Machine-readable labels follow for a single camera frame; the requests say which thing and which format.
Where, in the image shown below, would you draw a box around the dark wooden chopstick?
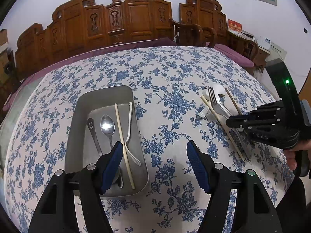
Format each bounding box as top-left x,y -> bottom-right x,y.
225,88 -> 242,115

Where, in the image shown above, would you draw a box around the round white ceramic spoon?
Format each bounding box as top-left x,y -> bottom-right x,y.
212,84 -> 226,97

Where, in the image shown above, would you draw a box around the light bamboo chopstick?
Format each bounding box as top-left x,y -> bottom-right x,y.
200,95 -> 247,161
114,103 -> 135,190

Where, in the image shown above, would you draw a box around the white plastic fork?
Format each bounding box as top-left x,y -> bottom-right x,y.
124,101 -> 142,167

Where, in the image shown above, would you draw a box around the plain steel spoon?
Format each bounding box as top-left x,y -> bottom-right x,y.
100,114 -> 123,188

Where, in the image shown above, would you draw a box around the person's right hand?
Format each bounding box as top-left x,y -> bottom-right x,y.
284,140 -> 311,170

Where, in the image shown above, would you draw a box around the steel fork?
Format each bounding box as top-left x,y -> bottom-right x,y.
208,87 -> 230,118

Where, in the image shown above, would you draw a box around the wooden side table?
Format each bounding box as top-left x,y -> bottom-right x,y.
227,30 -> 270,75

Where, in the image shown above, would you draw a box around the purple armchair cushion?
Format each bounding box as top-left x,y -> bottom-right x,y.
214,44 -> 254,68

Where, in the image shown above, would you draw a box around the long white ceramic spoon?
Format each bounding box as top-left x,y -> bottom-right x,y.
202,88 -> 244,133

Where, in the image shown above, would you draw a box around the rectangular metal tray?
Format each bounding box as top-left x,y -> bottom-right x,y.
64,85 -> 149,199

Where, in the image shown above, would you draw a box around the blue floral tablecloth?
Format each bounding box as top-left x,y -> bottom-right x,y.
4,46 -> 293,232

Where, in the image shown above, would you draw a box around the red gold sign card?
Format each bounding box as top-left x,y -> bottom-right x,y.
227,19 -> 242,33

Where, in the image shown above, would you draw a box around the carved wooden armchair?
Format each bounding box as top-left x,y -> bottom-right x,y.
179,0 -> 260,75

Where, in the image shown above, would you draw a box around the stacked cardboard boxes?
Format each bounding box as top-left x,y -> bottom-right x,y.
1,29 -> 15,95

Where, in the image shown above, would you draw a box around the carved wooden sofa bench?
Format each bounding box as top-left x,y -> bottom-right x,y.
15,0 -> 204,79

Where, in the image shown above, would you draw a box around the white wall cabinet box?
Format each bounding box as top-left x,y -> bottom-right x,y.
269,42 -> 287,61

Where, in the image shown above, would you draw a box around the white peeler handle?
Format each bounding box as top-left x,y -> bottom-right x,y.
198,107 -> 209,118

